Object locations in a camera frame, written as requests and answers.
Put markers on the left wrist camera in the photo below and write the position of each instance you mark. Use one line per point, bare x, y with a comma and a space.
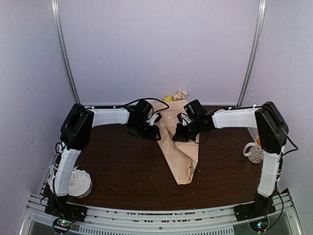
154, 119

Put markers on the peach fake flower stem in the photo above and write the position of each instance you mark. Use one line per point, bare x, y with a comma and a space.
180, 95

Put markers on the white ribbon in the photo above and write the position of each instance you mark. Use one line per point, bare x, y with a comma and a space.
51, 173

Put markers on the white patterned mug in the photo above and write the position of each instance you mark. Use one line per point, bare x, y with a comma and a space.
253, 151

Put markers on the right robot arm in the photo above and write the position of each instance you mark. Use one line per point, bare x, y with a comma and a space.
271, 126

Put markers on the front aluminium rail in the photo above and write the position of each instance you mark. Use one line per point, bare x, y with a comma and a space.
210, 221

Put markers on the left aluminium frame post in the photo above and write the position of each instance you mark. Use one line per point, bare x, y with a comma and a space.
63, 48

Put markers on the green wrapping paper sheet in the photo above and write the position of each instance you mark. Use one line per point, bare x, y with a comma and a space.
192, 169

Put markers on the white scalloped dish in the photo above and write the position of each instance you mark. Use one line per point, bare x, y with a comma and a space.
80, 184

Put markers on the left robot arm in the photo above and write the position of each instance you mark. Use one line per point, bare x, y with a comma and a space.
76, 132

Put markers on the yellow fake flower stem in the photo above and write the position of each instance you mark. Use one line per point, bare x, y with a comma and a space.
168, 98

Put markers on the aluminium corner frame post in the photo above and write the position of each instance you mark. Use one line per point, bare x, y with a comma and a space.
261, 14

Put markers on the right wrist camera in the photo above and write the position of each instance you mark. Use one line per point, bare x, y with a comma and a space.
184, 119

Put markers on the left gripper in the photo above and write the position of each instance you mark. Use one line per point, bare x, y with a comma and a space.
153, 134

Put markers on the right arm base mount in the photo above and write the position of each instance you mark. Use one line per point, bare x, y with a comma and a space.
256, 212

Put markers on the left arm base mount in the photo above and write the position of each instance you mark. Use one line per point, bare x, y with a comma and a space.
65, 214

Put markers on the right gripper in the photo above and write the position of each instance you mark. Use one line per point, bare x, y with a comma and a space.
179, 135

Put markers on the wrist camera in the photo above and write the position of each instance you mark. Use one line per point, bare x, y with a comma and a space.
184, 119
154, 119

